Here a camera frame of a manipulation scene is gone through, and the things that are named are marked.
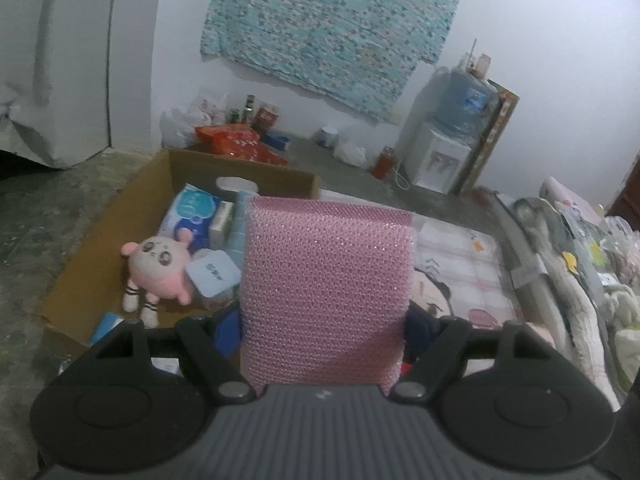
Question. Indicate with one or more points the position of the red snack bag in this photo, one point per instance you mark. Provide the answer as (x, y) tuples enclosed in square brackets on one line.
[(235, 142)]

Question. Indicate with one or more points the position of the blue and white carton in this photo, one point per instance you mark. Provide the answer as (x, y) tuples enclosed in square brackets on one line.
[(107, 327)]

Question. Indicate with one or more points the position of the brown wooden door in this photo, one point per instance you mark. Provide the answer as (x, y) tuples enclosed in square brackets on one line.
[(627, 190)]

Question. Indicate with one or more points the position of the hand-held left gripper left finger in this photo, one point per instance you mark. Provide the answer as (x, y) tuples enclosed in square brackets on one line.
[(227, 330)]

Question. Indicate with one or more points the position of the grey bed edge padding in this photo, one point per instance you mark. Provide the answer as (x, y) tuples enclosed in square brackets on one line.
[(525, 260)]

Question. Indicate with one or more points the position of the clear plastic bag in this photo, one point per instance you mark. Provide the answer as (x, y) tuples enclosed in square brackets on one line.
[(622, 245)]

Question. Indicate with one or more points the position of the dark glass bottle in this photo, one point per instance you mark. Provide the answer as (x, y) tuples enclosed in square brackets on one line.
[(249, 107)]

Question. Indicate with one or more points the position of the pink plush toy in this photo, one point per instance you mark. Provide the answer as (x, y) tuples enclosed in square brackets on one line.
[(160, 265)]

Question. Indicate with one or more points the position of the grey clothing with yellow duck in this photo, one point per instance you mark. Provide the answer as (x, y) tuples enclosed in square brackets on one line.
[(575, 240)]

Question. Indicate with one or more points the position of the white water dispenser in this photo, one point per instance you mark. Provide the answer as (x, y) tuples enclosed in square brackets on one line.
[(437, 160)]

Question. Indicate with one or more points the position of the red thermos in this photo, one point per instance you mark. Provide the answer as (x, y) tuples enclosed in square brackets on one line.
[(383, 162)]

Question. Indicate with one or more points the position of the small gold packet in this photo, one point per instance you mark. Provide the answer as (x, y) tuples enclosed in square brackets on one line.
[(221, 225)]

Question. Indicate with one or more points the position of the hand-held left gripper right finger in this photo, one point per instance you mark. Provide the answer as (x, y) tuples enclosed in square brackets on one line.
[(422, 332)]

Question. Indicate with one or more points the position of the teal floral wall cloth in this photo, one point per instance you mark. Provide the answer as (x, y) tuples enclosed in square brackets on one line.
[(325, 25)]

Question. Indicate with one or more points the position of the small clear tub white lid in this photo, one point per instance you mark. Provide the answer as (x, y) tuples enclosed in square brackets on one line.
[(212, 272)]

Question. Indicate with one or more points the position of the red jar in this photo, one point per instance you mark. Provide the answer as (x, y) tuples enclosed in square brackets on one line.
[(266, 117)]

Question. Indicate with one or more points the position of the green bottle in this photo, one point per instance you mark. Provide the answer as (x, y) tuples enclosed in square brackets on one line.
[(233, 116)]

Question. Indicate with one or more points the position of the cream fleece blanket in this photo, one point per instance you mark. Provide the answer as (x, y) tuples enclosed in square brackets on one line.
[(625, 320)]

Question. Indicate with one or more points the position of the blue and white tissue packet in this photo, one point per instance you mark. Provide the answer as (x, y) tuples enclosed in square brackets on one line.
[(192, 210)]

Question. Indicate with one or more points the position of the large white plastic bag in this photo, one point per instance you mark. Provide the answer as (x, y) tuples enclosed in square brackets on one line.
[(187, 120)]

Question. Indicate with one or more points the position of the beige bottle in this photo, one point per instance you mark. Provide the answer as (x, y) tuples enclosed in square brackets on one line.
[(482, 65)]

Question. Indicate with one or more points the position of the brown cardboard box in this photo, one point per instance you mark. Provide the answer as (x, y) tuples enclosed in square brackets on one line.
[(100, 260)]

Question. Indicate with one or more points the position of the blue water jug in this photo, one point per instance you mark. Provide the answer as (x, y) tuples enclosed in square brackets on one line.
[(465, 102)]

